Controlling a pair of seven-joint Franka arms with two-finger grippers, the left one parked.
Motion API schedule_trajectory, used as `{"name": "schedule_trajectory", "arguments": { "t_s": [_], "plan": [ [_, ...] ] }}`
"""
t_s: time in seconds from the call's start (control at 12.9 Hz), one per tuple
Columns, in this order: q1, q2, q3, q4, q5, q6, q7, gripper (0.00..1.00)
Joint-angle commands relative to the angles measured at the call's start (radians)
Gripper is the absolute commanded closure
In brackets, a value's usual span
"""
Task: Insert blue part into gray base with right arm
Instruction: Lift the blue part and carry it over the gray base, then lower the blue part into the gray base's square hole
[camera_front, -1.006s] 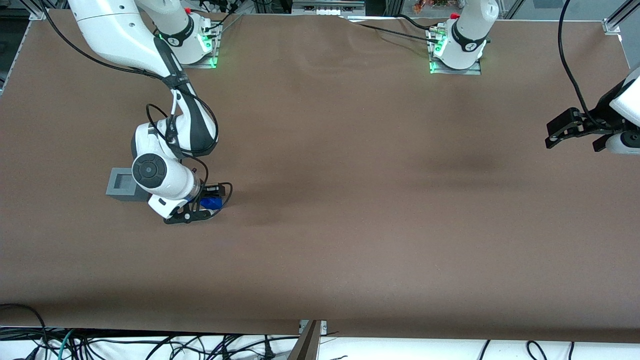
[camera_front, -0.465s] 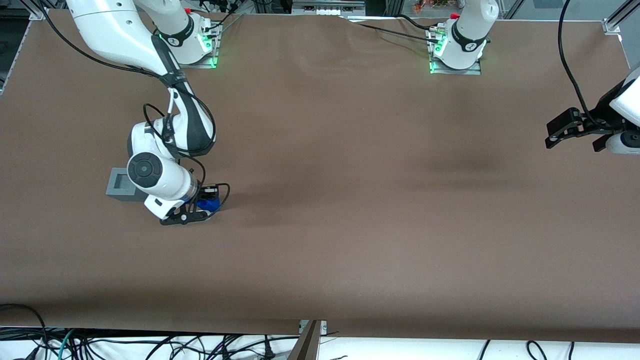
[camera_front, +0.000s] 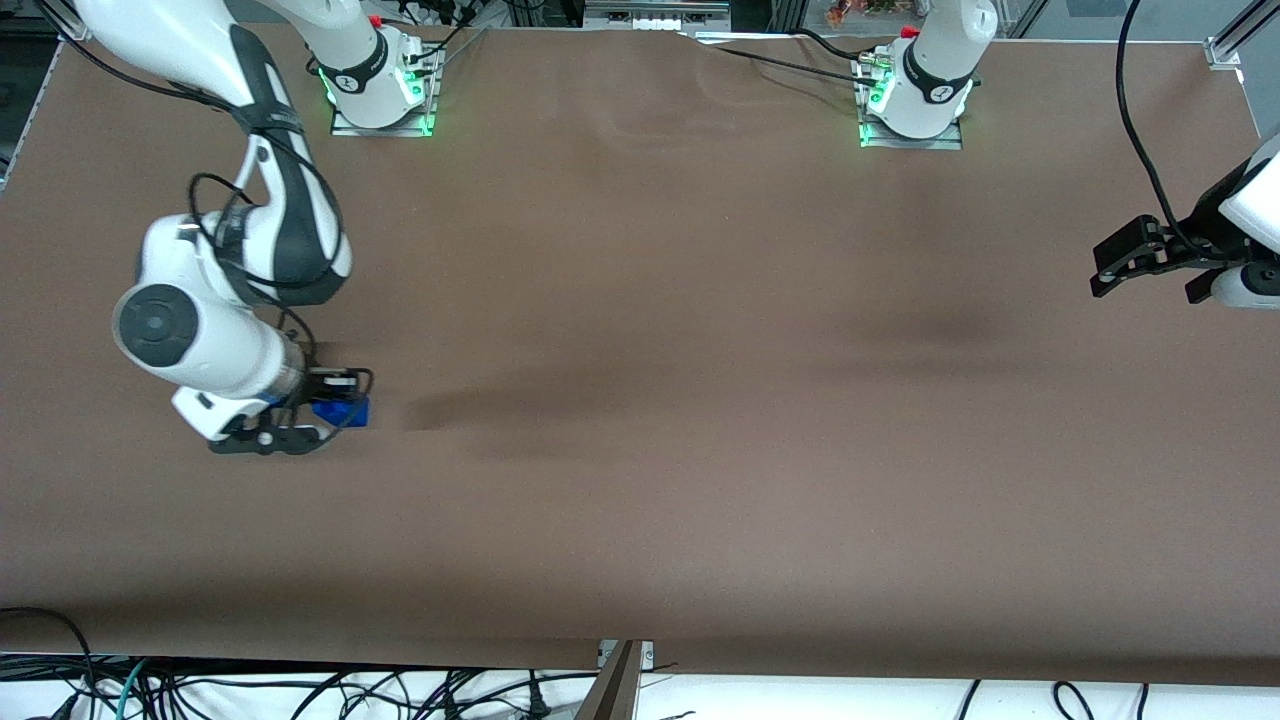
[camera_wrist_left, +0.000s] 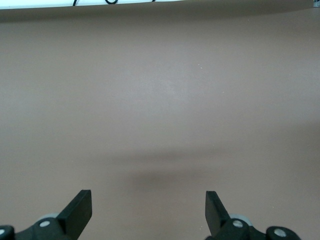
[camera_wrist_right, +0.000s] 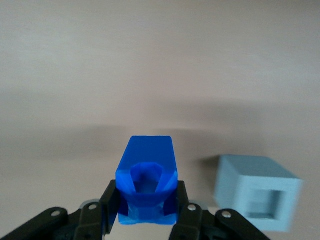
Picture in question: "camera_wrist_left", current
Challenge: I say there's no brown table mat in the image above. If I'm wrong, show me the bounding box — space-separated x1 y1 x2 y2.
0 0 320 240

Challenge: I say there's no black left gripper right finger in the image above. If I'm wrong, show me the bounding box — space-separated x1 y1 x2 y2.
205 190 301 240

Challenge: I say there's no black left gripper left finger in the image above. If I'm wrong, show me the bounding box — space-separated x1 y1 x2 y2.
0 189 93 240

